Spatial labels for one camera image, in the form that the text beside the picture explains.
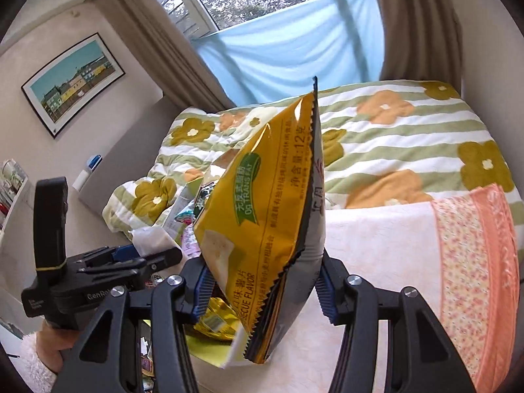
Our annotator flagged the person's left hand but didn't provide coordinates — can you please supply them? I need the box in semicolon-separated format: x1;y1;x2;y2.
35;320;80;373

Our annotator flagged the right brown curtain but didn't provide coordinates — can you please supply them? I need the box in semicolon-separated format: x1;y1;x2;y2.
378;0;463;90

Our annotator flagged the grey headboard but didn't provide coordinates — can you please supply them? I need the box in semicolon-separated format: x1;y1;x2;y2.
79;97;181;215

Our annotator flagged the green cardboard box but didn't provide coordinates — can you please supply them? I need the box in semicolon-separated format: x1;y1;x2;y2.
160;175;251;369

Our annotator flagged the floral striped quilt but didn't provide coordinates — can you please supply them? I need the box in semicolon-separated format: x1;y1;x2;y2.
102;80;523;235

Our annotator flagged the brown curtain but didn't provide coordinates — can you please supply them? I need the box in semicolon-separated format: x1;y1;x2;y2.
378;0;463;90
91;0;234;113

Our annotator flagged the white floral towel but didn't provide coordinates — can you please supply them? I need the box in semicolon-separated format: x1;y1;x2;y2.
193;186;522;392

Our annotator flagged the blue white lint roller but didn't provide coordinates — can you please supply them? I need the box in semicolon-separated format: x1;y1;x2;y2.
72;154;103;192

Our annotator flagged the yellow barbecue chips bag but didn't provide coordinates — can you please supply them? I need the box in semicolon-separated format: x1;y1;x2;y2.
194;90;326;364

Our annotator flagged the framed houses picture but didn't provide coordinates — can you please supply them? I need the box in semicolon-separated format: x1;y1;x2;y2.
21;33;125;139

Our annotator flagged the left brown curtain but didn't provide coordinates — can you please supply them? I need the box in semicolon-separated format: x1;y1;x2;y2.
91;0;234;113

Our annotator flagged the white shelf with items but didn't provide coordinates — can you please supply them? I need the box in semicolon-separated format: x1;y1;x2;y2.
1;159;29;239

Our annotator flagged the blue sheer curtain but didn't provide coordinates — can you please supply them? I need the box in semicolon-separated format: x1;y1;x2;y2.
193;0;384;106

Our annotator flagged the translucent white packet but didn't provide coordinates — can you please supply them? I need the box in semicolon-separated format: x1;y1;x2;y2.
131;226;178;257

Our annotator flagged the gold wrapped snack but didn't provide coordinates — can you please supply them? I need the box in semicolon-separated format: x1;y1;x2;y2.
194;297;241;342

